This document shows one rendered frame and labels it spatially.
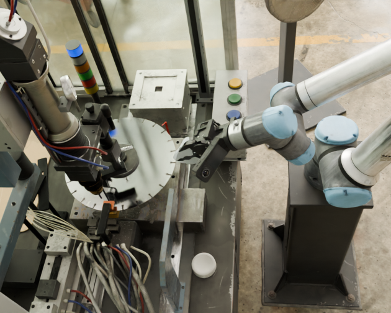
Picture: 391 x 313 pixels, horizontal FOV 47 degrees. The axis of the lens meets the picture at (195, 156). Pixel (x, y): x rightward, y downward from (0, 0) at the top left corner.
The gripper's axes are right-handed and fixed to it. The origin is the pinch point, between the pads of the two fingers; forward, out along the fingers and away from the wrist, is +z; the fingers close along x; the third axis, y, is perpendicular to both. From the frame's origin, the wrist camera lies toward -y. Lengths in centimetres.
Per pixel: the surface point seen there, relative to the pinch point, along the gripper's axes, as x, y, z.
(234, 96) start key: -12.4, 33.9, -1.9
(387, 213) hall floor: -124, 53, -5
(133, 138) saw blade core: 5.4, 8.6, 17.2
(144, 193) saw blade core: -0.2, -8.9, 9.4
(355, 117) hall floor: -113, 111, 10
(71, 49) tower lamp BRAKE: 33.4, 21.9, 20.9
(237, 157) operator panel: -25.9, 20.0, 3.6
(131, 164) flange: 4.4, -1.2, 14.1
